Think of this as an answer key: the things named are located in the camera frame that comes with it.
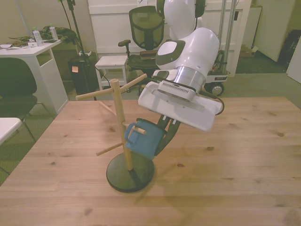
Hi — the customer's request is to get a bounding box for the cardboard box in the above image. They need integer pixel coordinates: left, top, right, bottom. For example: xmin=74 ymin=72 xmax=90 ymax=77
xmin=240 ymin=44 xmax=259 ymax=57

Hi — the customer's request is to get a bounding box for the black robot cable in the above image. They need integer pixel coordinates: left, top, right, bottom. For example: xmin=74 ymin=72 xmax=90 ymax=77
xmin=199 ymin=90 xmax=226 ymax=116

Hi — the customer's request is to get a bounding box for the brown flat box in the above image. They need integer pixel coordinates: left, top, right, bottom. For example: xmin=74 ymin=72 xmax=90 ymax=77
xmin=139 ymin=50 xmax=158 ymax=61

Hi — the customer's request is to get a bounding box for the dark plastic chair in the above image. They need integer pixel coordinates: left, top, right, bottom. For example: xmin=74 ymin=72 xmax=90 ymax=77
xmin=0 ymin=57 xmax=39 ymax=175

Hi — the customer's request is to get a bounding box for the wooden mug tree black base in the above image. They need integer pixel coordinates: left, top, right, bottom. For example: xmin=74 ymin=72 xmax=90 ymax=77
xmin=75 ymin=73 xmax=156 ymax=193

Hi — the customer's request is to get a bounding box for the black tripod stand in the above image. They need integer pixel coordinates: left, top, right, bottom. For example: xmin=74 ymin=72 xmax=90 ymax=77
xmin=57 ymin=0 xmax=93 ymax=57

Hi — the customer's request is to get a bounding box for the black mesh office chair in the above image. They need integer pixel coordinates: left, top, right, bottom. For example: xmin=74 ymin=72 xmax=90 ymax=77
xmin=118 ymin=6 xmax=170 ymax=94

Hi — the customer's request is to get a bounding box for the blue enamel mug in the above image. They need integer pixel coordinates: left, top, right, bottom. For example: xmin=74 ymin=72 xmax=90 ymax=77
xmin=124 ymin=118 xmax=166 ymax=161

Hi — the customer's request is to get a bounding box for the camouflage cloth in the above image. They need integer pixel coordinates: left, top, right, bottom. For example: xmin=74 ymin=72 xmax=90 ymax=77
xmin=39 ymin=23 xmax=79 ymax=45

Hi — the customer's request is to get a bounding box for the black waste bin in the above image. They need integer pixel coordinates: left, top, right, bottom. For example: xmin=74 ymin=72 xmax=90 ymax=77
xmin=68 ymin=58 xmax=98 ymax=95

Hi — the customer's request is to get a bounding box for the white folding table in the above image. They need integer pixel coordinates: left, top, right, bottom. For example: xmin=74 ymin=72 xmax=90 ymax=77
xmin=0 ymin=117 xmax=22 ymax=145

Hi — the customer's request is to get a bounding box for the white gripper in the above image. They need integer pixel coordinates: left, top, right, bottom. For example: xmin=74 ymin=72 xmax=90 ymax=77
xmin=138 ymin=81 xmax=223 ymax=158

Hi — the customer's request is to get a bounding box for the wheeled equipment cart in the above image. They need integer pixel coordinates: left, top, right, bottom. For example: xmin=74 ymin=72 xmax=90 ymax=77
xmin=203 ymin=0 xmax=237 ymax=96

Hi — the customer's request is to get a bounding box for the white desk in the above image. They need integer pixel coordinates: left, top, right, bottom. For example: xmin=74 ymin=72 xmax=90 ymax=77
xmin=0 ymin=39 xmax=69 ymax=115

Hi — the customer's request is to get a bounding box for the small white side table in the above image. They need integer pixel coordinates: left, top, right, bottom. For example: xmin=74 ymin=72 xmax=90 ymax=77
xmin=95 ymin=56 xmax=129 ymax=91

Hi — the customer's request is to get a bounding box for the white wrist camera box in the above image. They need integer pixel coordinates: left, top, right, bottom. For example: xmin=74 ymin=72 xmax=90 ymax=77
xmin=157 ymin=80 xmax=198 ymax=103

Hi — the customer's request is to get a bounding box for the clear plastic bottle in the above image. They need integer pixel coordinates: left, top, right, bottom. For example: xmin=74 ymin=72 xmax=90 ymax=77
xmin=32 ymin=26 xmax=44 ymax=47
xmin=48 ymin=24 xmax=58 ymax=41

